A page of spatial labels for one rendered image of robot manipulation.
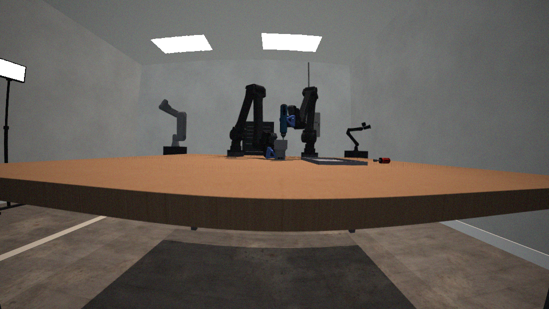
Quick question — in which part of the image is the dark blue electric nut driver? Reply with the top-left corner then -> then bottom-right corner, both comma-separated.
280,104 -> 288,140

